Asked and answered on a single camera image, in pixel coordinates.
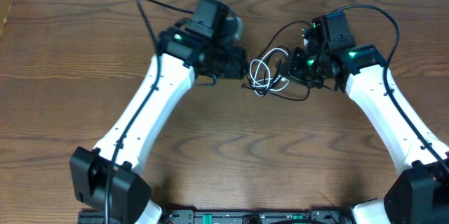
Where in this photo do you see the camera cable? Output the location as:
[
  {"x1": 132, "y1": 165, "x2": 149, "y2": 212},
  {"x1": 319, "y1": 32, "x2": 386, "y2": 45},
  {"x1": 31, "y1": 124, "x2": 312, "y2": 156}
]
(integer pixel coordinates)
[
  {"x1": 104, "y1": 0, "x2": 196, "y2": 224},
  {"x1": 331, "y1": 4, "x2": 449, "y2": 174}
]

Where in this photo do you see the black USB cable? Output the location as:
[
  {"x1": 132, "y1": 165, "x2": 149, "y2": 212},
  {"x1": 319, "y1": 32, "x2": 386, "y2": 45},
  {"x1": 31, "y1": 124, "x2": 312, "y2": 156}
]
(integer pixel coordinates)
[{"x1": 241, "y1": 20, "x2": 313, "y2": 103}]

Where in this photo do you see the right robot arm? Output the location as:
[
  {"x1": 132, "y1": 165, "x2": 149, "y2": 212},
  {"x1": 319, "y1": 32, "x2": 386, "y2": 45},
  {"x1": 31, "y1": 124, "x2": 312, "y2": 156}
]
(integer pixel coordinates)
[{"x1": 283, "y1": 8, "x2": 448, "y2": 223}]

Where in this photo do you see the white USB cable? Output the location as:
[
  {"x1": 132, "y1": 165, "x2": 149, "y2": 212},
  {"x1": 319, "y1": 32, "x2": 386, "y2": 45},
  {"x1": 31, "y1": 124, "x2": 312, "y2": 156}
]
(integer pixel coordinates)
[{"x1": 249, "y1": 47, "x2": 290, "y2": 98}]

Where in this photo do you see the left camera cable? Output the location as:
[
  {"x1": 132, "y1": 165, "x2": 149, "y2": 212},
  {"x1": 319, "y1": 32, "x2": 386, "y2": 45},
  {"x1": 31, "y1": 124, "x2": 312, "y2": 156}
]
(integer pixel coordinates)
[{"x1": 104, "y1": 0, "x2": 196, "y2": 224}]

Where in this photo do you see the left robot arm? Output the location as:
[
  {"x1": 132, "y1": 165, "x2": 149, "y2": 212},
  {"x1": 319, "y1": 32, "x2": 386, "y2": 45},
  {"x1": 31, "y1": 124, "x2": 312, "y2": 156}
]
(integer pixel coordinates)
[{"x1": 69, "y1": 0, "x2": 249, "y2": 223}]

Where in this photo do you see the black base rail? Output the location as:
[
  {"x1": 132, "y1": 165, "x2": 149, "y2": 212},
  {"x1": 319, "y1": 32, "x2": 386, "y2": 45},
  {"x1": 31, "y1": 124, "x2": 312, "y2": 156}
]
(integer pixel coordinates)
[{"x1": 76, "y1": 208, "x2": 355, "y2": 224}]

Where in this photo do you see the right camera cable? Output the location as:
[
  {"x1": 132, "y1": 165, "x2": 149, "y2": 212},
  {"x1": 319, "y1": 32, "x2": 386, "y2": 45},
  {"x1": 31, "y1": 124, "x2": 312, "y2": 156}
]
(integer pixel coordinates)
[{"x1": 331, "y1": 4, "x2": 449, "y2": 174}]

